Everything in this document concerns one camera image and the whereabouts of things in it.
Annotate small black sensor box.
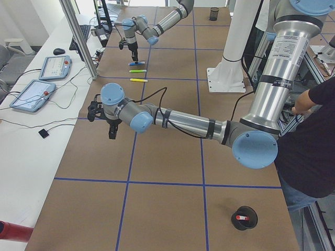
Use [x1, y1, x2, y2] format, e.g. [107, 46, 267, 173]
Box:
[38, 129, 49, 139]

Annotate black mesh cup far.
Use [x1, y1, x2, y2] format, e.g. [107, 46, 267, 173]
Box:
[209, 7, 219, 21]

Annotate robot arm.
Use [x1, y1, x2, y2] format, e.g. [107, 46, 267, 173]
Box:
[119, 0, 194, 64]
[98, 1, 334, 169]

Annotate teach pendant far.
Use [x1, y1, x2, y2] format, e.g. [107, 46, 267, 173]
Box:
[39, 55, 72, 81]

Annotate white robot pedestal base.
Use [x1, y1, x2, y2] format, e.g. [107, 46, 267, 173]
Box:
[207, 0, 262, 93]

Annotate black keyboard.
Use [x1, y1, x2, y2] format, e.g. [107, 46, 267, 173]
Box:
[69, 24, 91, 52]

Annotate black mesh cup near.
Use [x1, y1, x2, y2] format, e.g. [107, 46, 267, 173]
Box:
[231, 206, 258, 231]

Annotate green marker pen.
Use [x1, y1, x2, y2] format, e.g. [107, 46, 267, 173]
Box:
[129, 70, 147, 73]

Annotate blue marker pen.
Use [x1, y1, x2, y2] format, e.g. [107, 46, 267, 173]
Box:
[128, 61, 146, 66]

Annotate person in black shirt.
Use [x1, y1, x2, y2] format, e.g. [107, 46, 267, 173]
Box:
[274, 78, 334, 212]

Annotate aluminium frame post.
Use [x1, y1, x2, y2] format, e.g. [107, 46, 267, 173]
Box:
[59, 0, 97, 80]

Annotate black computer mouse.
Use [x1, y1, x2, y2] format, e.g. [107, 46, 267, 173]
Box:
[53, 48, 65, 55]

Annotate yellow marker pen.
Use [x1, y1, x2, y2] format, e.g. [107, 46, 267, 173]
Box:
[130, 78, 148, 83]

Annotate black mesh cup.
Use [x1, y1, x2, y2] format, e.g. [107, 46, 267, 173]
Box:
[231, 206, 258, 231]
[209, 7, 219, 21]

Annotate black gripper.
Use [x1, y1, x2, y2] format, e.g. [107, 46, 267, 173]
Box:
[104, 118, 122, 140]
[128, 42, 138, 62]

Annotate red marker pen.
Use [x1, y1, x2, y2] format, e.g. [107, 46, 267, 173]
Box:
[236, 215, 250, 221]

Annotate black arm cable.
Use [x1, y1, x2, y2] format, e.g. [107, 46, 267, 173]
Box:
[130, 87, 256, 139]

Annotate teach pendant near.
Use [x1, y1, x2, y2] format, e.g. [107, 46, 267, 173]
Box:
[9, 79, 56, 112]

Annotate teach pendant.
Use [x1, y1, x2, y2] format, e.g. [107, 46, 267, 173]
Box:
[39, 55, 72, 81]
[9, 79, 56, 112]

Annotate red cylinder object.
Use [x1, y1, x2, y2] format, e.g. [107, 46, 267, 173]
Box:
[1, 221, 34, 243]

